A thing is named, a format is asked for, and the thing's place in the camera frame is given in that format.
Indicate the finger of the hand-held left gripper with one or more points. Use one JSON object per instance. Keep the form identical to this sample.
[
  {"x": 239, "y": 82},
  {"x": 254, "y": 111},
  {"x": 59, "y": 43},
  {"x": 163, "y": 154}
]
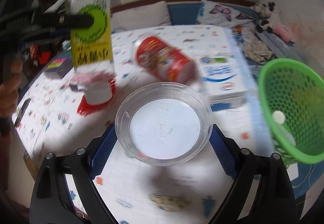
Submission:
[{"x": 76, "y": 21}]

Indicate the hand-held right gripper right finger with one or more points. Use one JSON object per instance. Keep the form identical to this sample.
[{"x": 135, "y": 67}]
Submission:
[{"x": 222, "y": 149}]

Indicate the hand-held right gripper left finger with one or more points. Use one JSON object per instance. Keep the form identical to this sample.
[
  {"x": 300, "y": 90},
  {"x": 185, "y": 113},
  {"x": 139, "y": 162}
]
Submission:
[{"x": 103, "y": 148}]

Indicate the bottle with yellow green label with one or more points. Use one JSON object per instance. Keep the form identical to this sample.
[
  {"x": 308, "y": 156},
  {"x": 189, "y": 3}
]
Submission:
[{"x": 88, "y": 49}]

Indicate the clear plastic bowl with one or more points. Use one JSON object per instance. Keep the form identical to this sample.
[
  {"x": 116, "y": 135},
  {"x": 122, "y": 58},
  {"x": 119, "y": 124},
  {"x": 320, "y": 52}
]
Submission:
[{"x": 164, "y": 122}]

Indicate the green plastic basket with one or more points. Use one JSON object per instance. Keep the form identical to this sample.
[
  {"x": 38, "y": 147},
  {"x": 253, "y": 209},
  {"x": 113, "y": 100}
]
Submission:
[{"x": 291, "y": 92}]

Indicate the person's left hand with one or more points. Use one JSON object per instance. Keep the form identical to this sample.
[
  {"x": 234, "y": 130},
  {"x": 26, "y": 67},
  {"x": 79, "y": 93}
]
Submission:
[{"x": 10, "y": 92}]

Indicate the white metal rack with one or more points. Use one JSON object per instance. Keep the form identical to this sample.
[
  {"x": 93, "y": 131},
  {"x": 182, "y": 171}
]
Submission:
[{"x": 55, "y": 5}]

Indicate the teal packet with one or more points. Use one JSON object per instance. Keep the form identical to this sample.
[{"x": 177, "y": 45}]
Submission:
[{"x": 66, "y": 45}]

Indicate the red black hanging clothes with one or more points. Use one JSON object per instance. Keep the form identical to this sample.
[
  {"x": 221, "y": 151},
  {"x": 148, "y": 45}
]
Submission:
[{"x": 40, "y": 56}]

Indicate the dark box with colourful print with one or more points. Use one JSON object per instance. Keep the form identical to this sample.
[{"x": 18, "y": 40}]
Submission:
[{"x": 57, "y": 67}]

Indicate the beige pillow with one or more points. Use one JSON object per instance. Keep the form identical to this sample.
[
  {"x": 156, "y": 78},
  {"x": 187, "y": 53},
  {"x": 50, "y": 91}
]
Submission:
[{"x": 141, "y": 15}]

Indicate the printed white tablecloth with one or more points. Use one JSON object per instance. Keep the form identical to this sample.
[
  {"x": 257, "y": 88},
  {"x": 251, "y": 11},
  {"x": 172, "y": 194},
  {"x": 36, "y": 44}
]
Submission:
[{"x": 164, "y": 188}]

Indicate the white blue milk carton box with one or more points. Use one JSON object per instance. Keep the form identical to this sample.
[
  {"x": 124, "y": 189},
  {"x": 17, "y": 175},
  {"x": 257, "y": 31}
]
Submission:
[{"x": 222, "y": 77}]

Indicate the white paper sheet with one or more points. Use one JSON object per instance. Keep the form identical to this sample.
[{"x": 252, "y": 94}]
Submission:
[{"x": 292, "y": 172}]

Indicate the black phone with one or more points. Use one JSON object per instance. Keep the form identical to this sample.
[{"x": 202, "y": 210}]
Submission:
[{"x": 22, "y": 112}]

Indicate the red instant noodle cup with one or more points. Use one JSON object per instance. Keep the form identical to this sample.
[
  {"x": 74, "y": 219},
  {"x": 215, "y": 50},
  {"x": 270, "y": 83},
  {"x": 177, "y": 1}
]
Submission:
[{"x": 162, "y": 59}]

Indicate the blue floor mat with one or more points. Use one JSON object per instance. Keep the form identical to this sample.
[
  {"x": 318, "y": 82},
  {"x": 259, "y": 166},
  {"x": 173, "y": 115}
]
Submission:
[{"x": 311, "y": 183}]

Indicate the printed clothes pile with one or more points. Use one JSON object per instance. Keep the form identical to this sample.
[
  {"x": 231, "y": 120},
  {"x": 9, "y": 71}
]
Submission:
[{"x": 253, "y": 46}]

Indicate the blue cushion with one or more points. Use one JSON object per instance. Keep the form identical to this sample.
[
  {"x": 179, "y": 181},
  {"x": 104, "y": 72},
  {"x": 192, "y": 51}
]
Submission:
[{"x": 184, "y": 13}]

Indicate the striped blue cloth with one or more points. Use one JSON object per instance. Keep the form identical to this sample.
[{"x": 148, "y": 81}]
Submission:
[{"x": 281, "y": 46}]

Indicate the pink plush toy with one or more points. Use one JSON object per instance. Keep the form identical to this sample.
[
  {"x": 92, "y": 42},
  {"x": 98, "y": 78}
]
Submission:
[{"x": 284, "y": 31}]

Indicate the butterfly print pillow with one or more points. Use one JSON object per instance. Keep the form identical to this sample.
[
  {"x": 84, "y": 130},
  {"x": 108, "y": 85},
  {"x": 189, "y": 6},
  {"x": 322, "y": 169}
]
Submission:
[{"x": 220, "y": 11}]

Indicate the black white cow plush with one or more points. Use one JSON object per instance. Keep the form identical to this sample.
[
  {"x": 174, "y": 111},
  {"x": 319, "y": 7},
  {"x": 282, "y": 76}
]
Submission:
[{"x": 265, "y": 15}]

